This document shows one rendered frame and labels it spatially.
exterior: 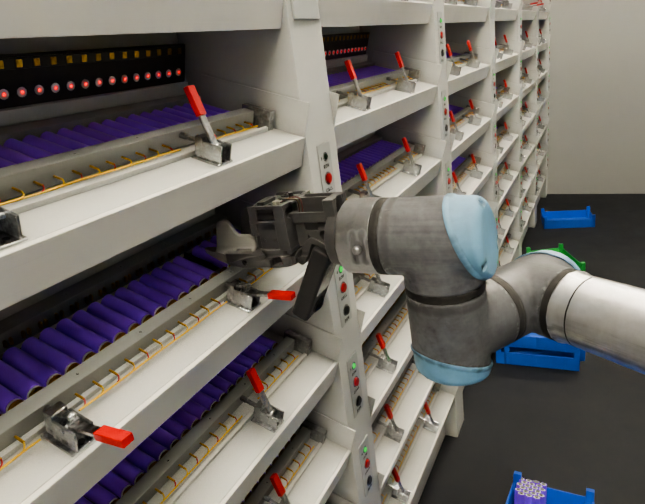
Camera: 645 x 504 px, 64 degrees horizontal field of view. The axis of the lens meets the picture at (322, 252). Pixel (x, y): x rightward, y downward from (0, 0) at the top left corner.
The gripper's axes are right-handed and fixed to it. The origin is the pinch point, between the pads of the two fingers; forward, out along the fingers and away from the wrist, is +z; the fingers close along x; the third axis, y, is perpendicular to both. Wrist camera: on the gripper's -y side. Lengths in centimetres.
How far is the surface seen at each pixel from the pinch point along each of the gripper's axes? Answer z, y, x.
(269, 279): -5.3, -5.3, -2.1
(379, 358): -3, -41, -37
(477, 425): -10, -100, -91
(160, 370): -6.1, -5.6, 20.8
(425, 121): -5, 4, -83
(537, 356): -24, -95, -131
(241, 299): -6.5, -4.4, 6.1
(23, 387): -0.2, -1.5, 31.3
